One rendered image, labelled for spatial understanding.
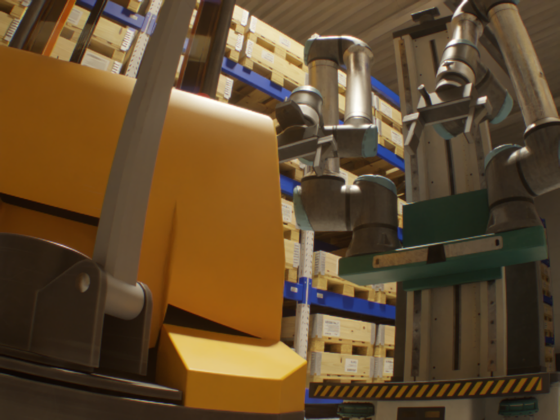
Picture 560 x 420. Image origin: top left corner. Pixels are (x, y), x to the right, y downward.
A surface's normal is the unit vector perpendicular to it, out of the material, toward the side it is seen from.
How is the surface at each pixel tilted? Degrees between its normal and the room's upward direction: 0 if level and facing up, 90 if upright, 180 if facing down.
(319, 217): 133
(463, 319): 90
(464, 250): 90
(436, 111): 155
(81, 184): 90
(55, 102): 74
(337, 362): 90
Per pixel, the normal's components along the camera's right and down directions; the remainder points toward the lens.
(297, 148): -0.14, 0.68
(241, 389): 0.45, -0.31
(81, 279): -0.34, -0.38
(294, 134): -0.41, -0.70
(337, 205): -0.20, -0.14
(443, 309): -0.58, -0.35
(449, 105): -0.42, 0.73
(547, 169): -0.71, 0.39
